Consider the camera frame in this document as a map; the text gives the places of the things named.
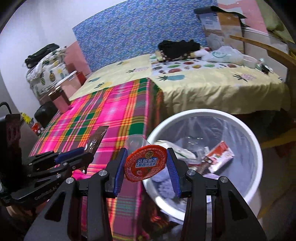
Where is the brown coffee stick sachet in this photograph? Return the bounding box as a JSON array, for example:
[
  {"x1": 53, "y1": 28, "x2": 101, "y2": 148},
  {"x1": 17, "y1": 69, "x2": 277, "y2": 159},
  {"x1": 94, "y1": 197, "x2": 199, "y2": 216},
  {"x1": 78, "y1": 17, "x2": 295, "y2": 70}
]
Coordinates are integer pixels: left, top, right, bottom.
[{"x1": 81, "y1": 126, "x2": 110, "y2": 174}]

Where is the white foam net sleeve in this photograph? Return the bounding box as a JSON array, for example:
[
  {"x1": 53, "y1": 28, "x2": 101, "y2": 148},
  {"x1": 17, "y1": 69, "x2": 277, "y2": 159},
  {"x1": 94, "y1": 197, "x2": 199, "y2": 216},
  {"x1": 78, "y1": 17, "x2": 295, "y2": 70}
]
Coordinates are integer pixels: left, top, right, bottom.
[{"x1": 152, "y1": 168, "x2": 175, "y2": 199}]

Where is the red round foil lid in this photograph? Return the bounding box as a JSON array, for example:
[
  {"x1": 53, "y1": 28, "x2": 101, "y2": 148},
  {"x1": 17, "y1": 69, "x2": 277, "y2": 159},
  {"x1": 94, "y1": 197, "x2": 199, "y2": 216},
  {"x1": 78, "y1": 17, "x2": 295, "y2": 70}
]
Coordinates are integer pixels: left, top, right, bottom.
[{"x1": 125, "y1": 145, "x2": 168, "y2": 182}]

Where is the red strawberry milk carton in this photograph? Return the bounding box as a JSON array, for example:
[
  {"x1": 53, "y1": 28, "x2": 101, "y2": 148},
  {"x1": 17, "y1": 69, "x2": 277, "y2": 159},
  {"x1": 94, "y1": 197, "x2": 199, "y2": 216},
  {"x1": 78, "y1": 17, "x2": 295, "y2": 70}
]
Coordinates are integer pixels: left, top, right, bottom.
[{"x1": 204, "y1": 141, "x2": 235, "y2": 173}]

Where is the white paper bag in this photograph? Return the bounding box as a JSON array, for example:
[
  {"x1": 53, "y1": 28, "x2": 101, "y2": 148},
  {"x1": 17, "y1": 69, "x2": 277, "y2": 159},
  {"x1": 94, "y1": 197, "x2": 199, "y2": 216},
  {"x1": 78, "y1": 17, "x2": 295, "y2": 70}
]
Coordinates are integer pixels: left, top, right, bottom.
[{"x1": 154, "y1": 140, "x2": 200, "y2": 164}]

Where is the white round trash bin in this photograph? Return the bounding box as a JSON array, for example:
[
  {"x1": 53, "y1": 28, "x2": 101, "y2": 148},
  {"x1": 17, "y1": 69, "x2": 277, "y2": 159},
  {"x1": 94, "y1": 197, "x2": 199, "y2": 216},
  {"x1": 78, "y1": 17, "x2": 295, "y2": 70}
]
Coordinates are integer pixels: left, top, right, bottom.
[{"x1": 142, "y1": 108, "x2": 265, "y2": 224}]

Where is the black suitcase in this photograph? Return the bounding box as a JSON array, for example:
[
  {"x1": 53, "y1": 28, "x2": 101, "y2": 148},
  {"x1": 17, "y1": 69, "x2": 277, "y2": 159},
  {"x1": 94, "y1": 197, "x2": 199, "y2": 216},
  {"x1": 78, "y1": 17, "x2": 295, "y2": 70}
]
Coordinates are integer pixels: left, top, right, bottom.
[{"x1": 34, "y1": 101, "x2": 58, "y2": 128}]

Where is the pink plaid tablecloth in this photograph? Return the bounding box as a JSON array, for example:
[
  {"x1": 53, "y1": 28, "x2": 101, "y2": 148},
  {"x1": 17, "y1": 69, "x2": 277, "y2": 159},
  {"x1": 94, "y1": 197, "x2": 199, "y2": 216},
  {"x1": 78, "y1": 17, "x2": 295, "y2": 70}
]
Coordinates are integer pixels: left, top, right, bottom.
[{"x1": 31, "y1": 78, "x2": 164, "y2": 240}]

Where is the pink storage box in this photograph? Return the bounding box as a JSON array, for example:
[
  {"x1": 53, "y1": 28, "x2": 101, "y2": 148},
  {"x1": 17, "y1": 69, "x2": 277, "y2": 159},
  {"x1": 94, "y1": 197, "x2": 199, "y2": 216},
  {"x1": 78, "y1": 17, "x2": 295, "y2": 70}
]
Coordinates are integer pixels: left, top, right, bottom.
[{"x1": 55, "y1": 71, "x2": 82, "y2": 99}]

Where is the pineapple print bedding pile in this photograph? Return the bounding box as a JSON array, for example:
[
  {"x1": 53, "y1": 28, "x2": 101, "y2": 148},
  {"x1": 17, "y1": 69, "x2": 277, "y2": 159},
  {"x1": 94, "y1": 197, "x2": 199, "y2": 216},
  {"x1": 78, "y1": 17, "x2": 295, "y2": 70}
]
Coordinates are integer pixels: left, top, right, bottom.
[{"x1": 26, "y1": 47, "x2": 69, "y2": 100}]

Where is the black bag on pile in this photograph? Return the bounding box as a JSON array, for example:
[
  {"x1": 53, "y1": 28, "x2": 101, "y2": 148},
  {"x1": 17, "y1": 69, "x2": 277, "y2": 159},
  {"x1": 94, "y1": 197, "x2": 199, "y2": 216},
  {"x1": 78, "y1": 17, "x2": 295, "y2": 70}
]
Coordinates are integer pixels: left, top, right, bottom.
[{"x1": 25, "y1": 43, "x2": 60, "y2": 69}]

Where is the yellow pineapple bed sheet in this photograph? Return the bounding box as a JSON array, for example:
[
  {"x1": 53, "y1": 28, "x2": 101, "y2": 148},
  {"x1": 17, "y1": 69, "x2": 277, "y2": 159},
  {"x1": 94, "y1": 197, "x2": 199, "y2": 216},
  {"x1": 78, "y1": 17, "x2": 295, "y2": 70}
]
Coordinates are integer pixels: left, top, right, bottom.
[{"x1": 69, "y1": 53, "x2": 292, "y2": 115}]

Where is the wooden chair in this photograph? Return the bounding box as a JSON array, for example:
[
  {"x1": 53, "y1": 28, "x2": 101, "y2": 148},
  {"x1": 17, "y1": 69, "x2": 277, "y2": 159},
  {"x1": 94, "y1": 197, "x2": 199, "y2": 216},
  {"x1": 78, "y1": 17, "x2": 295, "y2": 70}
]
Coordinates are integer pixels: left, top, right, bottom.
[{"x1": 230, "y1": 36, "x2": 295, "y2": 149}]

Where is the black clothing on bed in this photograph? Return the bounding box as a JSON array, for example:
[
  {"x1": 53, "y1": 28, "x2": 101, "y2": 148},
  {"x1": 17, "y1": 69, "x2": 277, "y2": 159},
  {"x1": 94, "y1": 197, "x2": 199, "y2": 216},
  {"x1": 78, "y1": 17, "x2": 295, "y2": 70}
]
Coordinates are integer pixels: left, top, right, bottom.
[{"x1": 158, "y1": 40, "x2": 200, "y2": 60}]

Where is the white plastic bag on bed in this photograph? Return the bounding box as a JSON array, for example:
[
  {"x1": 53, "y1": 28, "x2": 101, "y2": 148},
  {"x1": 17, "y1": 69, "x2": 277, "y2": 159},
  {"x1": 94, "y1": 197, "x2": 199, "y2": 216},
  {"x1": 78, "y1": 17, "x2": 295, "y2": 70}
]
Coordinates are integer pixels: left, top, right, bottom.
[{"x1": 201, "y1": 46, "x2": 258, "y2": 68}]

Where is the blue floral headboard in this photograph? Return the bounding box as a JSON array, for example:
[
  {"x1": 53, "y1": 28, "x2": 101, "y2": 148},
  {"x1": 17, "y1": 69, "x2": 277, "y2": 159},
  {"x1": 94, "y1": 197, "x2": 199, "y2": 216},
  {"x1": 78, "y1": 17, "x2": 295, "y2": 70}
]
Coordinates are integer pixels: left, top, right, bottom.
[{"x1": 73, "y1": 0, "x2": 218, "y2": 71}]

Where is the small green can on bed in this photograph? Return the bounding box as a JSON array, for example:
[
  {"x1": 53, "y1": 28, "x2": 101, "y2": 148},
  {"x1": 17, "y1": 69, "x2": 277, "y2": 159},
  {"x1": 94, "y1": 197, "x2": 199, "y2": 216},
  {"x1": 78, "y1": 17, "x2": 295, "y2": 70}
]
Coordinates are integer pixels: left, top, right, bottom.
[{"x1": 255, "y1": 58, "x2": 274, "y2": 75}]

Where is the cardboard box by bed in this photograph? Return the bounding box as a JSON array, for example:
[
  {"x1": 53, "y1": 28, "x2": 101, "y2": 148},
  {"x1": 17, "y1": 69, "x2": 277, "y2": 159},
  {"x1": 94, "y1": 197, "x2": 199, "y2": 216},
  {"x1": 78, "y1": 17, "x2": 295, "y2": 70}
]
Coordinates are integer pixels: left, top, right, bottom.
[{"x1": 194, "y1": 6, "x2": 246, "y2": 54}]

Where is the green curtain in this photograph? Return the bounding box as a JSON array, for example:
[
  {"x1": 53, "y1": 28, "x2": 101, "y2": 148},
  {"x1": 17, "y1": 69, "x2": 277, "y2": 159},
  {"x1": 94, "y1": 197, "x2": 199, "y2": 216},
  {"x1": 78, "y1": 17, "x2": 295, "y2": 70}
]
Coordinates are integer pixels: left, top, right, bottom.
[{"x1": 256, "y1": 0, "x2": 295, "y2": 43}]

